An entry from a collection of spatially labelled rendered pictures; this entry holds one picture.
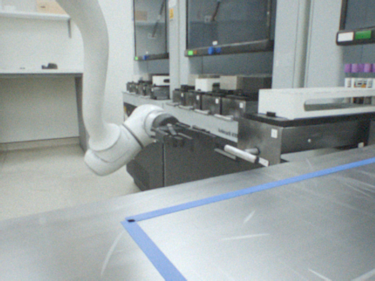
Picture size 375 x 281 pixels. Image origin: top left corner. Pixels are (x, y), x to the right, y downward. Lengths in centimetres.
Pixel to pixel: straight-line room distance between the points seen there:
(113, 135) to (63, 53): 312
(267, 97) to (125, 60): 354
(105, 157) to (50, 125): 312
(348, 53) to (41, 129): 357
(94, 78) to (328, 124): 55
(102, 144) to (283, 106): 52
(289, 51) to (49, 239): 90
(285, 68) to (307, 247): 87
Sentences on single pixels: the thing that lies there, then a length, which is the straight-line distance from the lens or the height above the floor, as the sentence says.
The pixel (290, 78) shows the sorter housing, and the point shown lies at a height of 88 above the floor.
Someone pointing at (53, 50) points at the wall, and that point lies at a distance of 400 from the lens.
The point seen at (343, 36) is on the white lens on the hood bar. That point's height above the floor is 98.
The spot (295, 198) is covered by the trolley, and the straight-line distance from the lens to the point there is 23.
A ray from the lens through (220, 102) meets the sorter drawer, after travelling 115.
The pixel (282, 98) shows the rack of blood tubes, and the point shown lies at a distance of 63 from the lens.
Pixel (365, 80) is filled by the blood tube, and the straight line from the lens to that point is 83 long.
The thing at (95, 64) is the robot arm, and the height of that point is 92.
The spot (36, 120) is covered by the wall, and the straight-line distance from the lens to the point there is 403.
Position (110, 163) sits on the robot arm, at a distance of 96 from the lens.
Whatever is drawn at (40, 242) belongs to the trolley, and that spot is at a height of 82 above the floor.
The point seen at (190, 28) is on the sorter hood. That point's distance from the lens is 154.
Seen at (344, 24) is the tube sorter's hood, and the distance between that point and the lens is 87.
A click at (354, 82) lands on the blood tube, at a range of 84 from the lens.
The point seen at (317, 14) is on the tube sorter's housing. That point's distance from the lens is 95.
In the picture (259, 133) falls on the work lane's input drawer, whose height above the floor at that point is 78.
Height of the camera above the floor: 91
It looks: 13 degrees down
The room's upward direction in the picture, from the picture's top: straight up
